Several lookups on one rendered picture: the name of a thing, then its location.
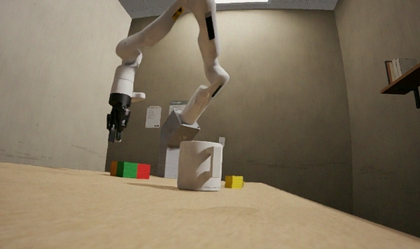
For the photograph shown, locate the green cube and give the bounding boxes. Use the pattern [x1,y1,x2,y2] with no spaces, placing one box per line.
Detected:
[116,161,138,179]

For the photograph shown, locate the white mug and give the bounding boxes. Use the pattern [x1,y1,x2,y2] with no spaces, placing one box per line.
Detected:
[177,141,223,191]

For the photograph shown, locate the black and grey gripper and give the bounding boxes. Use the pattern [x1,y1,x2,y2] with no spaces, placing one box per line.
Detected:
[107,93,131,143]

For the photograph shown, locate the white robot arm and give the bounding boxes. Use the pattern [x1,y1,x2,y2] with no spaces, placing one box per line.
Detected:
[111,0,229,125]

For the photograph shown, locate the red cube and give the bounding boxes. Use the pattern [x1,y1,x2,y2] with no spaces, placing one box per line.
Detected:
[137,163,150,179]

